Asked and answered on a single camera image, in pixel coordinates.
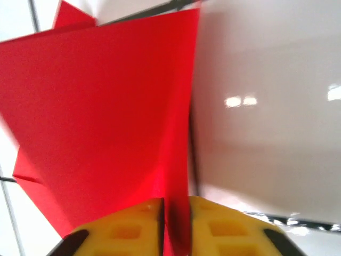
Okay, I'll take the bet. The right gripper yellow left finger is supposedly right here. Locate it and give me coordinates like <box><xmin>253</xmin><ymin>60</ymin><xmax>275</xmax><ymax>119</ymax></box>
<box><xmin>47</xmin><ymin>198</ymin><xmax>166</xmax><ymax>256</ymax></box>

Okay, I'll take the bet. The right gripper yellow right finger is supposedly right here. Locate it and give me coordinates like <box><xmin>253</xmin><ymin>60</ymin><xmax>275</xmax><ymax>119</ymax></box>
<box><xmin>190</xmin><ymin>196</ymin><xmax>302</xmax><ymax>256</ymax></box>

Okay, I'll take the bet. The red cloth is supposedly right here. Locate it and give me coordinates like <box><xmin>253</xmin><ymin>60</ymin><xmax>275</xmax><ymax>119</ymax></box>
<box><xmin>0</xmin><ymin>0</ymin><xmax>201</xmax><ymax>256</ymax></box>

